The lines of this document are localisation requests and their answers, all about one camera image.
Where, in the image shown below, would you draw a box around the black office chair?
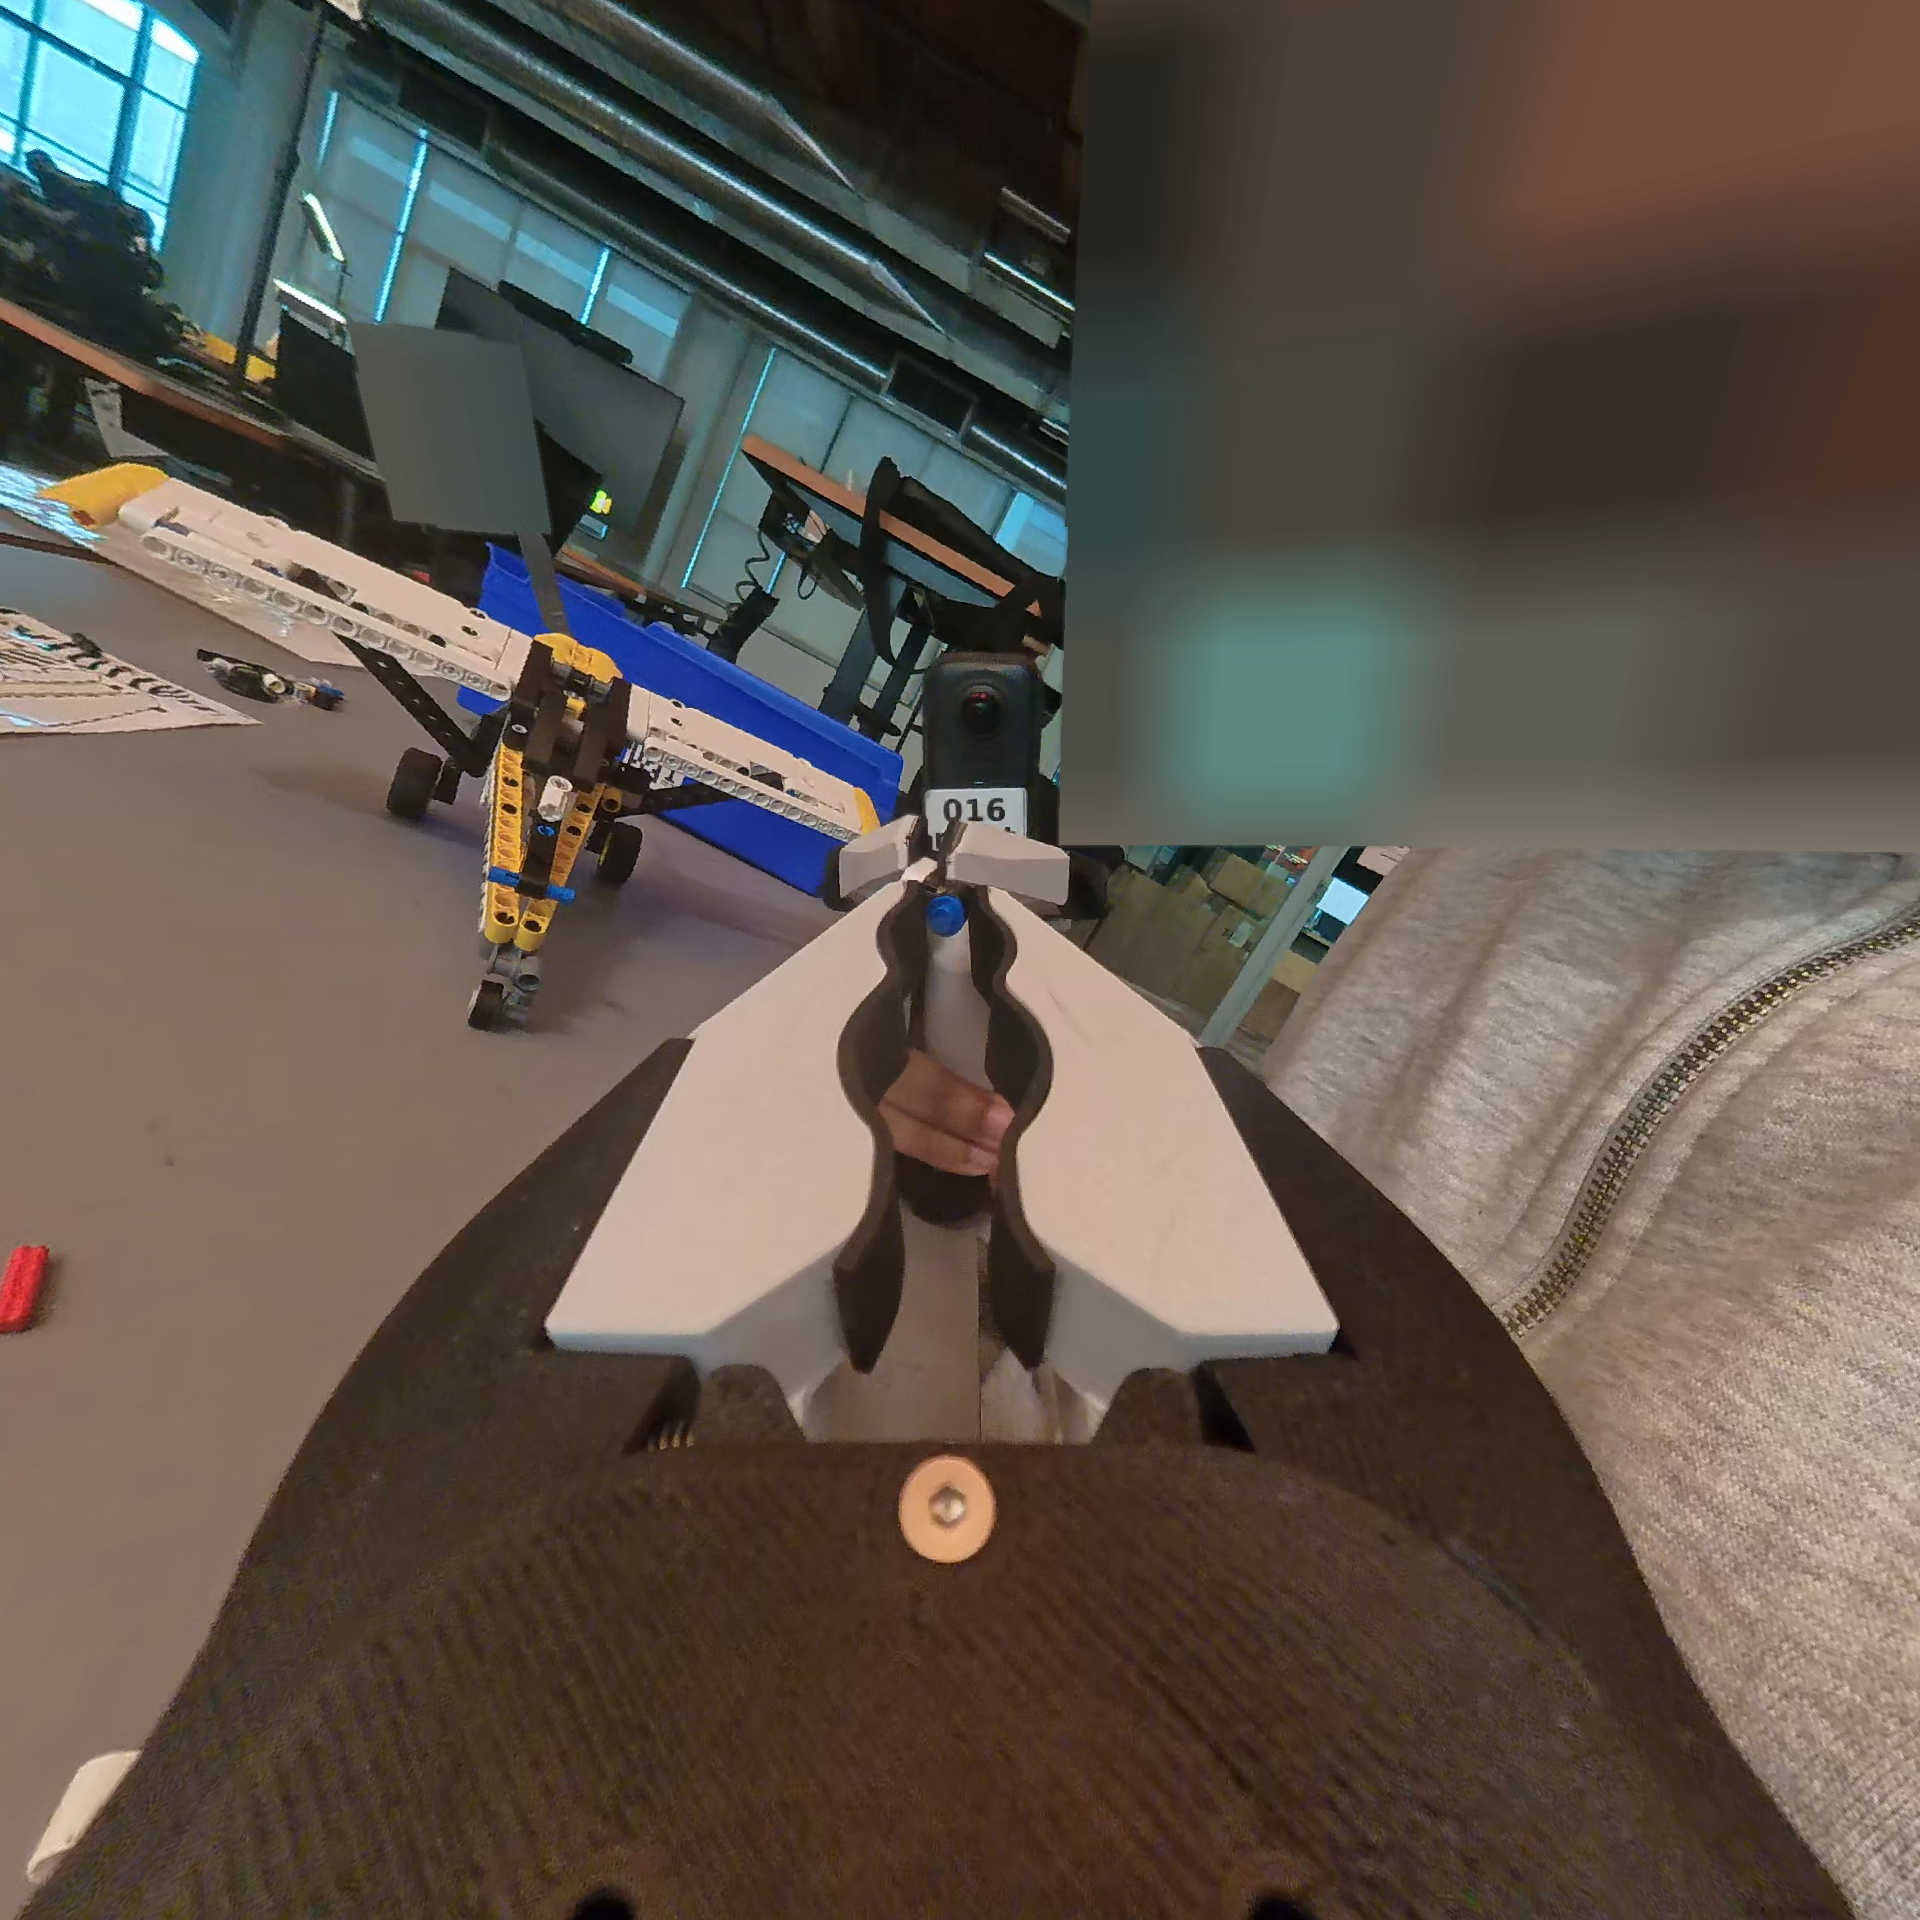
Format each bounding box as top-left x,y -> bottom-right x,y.
857,457 -> 1051,736

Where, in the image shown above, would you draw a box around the wooden workbench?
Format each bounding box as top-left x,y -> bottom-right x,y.
0,293 -> 392,496

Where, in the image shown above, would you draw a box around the small black lego parts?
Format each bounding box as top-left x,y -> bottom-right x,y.
193,644 -> 349,710

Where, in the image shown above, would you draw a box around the person's right hand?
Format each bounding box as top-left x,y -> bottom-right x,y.
878,1049 -> 1015,1182

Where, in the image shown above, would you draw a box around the white and yellow lego plane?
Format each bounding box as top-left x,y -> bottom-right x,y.
36,462 -> 904,1033

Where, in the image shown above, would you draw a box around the printed sticker sheet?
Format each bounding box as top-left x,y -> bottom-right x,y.
0,603 -> 261,740

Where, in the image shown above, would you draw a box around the white lego connector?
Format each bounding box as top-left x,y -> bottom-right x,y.
919,929 -> 999,1079

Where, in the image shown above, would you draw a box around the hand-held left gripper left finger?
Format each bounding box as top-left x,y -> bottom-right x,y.
544,886 -> 915,1440

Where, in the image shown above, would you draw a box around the standing desk with wooden top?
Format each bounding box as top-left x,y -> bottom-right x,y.
742,433 -> 1059,707

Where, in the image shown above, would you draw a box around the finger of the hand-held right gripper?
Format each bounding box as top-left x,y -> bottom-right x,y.
823,817 -> 942,912
948,822 -> 1073,916

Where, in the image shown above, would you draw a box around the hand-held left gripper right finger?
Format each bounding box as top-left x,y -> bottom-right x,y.
972,896 -> 1337,1432

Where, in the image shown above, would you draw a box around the black monitor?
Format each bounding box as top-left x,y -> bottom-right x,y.
433,275 -> 687,531

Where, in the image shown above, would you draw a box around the grey zip hoodie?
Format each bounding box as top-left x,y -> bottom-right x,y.
1259,847 -> 1920,1920

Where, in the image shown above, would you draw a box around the stacked cardboard boxes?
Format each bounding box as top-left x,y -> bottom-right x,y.
1071,847 -> 1404,1051

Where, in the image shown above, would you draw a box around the blue plastic bin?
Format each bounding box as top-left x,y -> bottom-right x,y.
454,540 -> 904,904

